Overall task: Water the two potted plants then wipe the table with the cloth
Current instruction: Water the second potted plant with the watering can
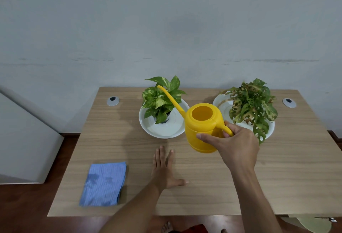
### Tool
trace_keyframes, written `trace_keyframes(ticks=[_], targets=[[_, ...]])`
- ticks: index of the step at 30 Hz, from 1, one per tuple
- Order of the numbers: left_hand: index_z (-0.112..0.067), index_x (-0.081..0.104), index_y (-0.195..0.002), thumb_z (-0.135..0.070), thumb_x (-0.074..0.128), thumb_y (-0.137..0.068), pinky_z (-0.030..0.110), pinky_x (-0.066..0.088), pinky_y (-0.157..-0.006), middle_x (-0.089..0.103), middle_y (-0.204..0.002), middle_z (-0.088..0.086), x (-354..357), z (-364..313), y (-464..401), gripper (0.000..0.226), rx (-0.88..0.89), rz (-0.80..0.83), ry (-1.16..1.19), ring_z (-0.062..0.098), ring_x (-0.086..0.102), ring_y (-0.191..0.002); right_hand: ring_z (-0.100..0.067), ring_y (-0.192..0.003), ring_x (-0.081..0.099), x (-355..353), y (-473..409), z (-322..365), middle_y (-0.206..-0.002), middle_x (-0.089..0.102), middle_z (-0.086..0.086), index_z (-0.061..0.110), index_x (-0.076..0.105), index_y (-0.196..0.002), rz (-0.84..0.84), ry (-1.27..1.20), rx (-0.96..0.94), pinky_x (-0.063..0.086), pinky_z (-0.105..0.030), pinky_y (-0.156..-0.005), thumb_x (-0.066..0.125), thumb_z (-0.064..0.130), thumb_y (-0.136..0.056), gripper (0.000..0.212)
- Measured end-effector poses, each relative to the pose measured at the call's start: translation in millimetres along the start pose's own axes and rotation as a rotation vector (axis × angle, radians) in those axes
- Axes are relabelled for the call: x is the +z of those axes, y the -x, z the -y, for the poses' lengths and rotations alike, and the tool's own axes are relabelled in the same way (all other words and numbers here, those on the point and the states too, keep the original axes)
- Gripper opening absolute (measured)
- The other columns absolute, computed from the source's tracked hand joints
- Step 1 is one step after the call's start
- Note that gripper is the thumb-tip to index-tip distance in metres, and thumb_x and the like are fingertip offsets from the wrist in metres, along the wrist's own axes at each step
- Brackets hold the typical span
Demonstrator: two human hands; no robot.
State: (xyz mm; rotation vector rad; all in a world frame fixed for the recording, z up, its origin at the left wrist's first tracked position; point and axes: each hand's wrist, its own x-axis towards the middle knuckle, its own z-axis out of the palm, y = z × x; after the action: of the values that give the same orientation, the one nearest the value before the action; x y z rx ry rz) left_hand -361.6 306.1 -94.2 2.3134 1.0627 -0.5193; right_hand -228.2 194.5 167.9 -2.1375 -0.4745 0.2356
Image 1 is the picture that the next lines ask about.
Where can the person's right forearm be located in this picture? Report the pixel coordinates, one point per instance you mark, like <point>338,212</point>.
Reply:
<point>255,206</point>

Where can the blue cleaning cloth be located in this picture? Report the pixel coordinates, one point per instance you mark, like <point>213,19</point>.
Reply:
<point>102,184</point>

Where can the yellow watering can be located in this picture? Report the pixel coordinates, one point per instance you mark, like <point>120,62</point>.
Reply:
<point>197,139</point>

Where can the person's right hand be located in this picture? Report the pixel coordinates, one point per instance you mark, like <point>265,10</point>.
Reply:
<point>237,150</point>

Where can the person's left hand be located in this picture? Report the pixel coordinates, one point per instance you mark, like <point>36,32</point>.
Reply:
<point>161,174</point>

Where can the holey-leaf monstera plant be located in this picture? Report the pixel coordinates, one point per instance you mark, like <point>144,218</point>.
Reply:
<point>251,104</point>

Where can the person's left forearm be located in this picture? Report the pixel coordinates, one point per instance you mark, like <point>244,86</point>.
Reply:
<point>133,212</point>

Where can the green pothos plant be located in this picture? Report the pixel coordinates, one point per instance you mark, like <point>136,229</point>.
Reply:
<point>157,99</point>

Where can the plain white dish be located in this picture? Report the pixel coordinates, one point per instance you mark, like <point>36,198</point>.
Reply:
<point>171,130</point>

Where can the person's left foot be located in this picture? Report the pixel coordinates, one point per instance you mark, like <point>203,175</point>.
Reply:
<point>167,228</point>

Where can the white flat panel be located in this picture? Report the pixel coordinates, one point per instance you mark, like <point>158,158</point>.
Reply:
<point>24,144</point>

